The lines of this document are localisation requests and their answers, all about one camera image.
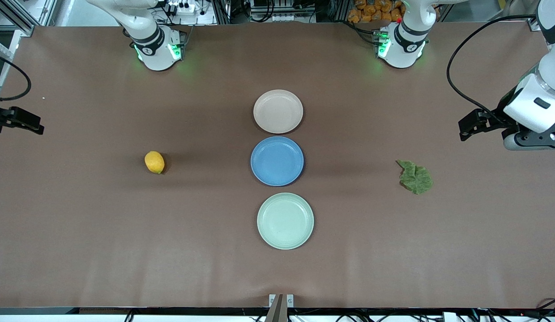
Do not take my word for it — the white power strip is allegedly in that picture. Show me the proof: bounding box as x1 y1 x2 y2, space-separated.
167 0 202 14

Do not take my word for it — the aluminium frame profile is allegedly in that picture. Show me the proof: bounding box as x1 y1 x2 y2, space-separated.
527 0 551 33
0 0 59 37

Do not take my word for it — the blue plate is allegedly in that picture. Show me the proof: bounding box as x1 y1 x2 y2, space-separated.
250 136 305 187

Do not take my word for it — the green lettuce leaf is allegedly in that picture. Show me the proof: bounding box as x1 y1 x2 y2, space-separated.
396 160 434 195

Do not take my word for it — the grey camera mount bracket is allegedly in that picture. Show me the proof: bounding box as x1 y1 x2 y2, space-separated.
265 293 295 322

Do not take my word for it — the yellow lemon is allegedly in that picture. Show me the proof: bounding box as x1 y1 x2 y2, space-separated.
145 151 166 174

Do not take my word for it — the black equipment rack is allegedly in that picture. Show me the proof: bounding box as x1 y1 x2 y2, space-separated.
215 0 350 24

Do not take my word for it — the light green plate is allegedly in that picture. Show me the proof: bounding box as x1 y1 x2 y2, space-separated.
256 192 315 250

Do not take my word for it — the orange snack bag pile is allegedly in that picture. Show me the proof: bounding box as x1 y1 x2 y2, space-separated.
348 0 406 24

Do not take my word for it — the beige plate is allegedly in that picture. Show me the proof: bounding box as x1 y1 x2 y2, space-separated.
253 89 304 134

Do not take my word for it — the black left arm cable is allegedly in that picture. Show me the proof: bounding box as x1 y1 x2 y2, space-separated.
447 15 538 126

